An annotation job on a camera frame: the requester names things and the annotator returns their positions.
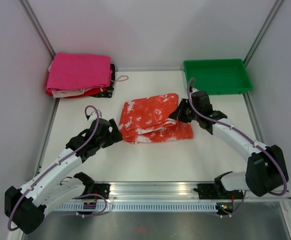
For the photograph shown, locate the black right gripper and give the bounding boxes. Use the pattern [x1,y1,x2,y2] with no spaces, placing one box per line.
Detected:
[170,98,201,123]

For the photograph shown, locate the light pink folded garment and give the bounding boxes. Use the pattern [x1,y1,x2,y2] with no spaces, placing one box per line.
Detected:
[52,89,86,98]

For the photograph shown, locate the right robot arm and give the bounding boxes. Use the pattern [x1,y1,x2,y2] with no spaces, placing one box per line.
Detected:
[169,91,289,198]

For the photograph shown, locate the white slotted cable duct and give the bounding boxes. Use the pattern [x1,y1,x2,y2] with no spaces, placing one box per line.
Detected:
[56,201,218,213]

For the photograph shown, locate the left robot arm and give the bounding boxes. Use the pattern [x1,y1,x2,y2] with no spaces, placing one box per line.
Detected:
[4,118,123,234]

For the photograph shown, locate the pink drawstring cord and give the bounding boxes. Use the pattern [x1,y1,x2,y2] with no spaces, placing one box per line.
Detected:
[110,74,130,83]

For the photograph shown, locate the black patterned folded garment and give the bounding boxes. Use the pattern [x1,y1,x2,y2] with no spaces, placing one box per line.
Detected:
[93,63,116,98]

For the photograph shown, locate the red folded garment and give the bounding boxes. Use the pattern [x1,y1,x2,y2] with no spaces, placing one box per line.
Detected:
[46,87,107,98]

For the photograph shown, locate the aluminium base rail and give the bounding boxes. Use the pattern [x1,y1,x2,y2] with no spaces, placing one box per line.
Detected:
[19,181,291,201]

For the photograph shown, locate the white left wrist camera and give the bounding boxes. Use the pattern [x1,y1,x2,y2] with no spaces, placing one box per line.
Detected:
[86,111,103,121]

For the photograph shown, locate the green plastic bin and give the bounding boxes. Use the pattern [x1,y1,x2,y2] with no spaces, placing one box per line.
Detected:
[183,58,253,95]

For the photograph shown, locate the orange white tie-dye trousers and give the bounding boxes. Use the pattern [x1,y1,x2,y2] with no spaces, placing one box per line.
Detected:
[118,93,194,144]

